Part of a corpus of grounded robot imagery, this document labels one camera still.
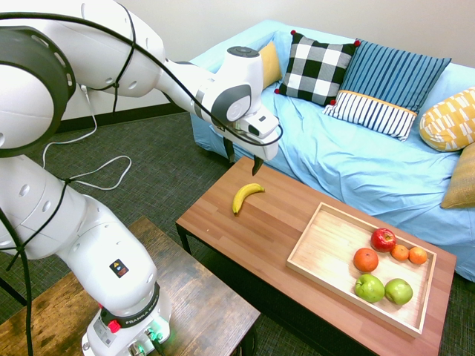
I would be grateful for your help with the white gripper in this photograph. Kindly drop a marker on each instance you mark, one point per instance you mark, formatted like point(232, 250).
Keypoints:
point(268, 146)

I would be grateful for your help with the yellow banana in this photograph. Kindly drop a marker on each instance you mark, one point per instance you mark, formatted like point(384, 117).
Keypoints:
point(240, 196)

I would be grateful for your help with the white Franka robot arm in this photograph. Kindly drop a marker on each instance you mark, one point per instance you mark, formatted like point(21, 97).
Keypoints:
point(96, 237)

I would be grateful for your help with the light wooden tray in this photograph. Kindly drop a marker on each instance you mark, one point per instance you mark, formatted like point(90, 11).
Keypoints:
point(326, 244)

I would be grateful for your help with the light blue covered sofa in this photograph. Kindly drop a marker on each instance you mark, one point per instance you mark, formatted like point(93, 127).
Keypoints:
point(334, 155)

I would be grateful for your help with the plain mustard yellow pillow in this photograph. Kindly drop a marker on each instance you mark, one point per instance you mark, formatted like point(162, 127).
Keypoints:
point(270, 63)

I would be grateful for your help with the black white checkered pillow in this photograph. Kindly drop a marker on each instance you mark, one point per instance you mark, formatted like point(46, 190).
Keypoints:
point(315, 70)

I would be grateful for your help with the white navy striped pillow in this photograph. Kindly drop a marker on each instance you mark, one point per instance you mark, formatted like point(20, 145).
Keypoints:
point(371, 113)

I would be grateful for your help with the rustic dark wood stand table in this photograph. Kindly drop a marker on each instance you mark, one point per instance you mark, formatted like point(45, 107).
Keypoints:
point(208, 296)

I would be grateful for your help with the large orange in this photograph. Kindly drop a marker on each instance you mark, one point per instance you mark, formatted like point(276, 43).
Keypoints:
point(366, 260)

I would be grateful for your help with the red apple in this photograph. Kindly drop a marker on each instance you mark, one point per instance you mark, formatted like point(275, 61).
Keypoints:
point(383, 240)

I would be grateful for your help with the blue striped pillow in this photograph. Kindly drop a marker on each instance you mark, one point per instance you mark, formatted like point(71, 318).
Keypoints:
point(393, 74)

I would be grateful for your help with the green apple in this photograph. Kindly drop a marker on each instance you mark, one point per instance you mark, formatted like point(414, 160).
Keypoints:
point(369, 289)
point(398, 291)

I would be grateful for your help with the small mandarin orange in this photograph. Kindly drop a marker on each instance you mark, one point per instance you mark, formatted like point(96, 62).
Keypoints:
point(418, 255)
point(400, 253)

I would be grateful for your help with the yellow white patterned bolster pillow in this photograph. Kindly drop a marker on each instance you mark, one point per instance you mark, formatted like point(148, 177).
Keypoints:
point(449, 122)

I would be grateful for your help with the mustard ribbed pillow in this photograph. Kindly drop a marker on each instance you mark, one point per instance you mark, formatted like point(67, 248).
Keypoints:
point(462, 181)

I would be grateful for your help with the black tripod leg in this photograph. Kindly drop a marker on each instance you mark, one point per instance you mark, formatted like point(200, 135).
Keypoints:
point(13, 291)

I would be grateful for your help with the wooden coffee table black frame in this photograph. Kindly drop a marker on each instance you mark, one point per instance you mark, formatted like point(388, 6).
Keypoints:
point(256, 237)

